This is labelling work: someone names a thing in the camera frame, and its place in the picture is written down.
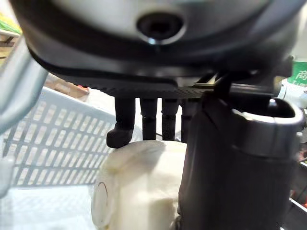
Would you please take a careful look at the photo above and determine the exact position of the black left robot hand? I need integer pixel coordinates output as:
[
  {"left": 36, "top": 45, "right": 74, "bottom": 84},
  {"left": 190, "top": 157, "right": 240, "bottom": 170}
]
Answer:
[{"left": 11, "top": 0, "right": 307, "bottom": 230}]

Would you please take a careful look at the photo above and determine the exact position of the white napa cabbage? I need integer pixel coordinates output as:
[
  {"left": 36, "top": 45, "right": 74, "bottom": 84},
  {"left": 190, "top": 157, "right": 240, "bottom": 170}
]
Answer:
[{"left": 91, "top": 139, "right": 188, "bottom": 230}]

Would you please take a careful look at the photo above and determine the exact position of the pale blue plastic basket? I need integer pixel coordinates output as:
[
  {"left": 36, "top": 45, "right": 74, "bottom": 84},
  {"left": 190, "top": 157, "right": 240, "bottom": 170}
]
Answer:
[{"left": 0, "top": 85, "right": 144, "bottom": 230}]

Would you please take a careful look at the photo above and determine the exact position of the wooden produce shelf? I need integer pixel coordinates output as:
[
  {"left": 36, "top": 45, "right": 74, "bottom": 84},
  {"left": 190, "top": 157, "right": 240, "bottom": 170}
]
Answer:
[{"left": 0, "top": 11, "right": 24, "bottom": 59}]

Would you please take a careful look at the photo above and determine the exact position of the green sign with white text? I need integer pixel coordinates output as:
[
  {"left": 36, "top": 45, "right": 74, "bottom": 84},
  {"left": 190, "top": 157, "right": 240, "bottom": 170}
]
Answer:
[{"left": 286, "top": 60, "right": 307, "bottom": 85}]

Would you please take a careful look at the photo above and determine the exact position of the metal rack edge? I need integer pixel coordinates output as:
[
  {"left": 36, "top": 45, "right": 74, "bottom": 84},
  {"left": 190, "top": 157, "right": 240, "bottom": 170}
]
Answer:
[{"left": 289, "top": 161, "right": 307, "bottom": 230}]

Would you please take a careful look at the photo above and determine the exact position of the grey-blue basket handle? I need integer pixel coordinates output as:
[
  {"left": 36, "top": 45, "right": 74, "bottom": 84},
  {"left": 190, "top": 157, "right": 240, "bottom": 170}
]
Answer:
[{"left": 0, "top": 35, "right": 48, "bottom": 135}]

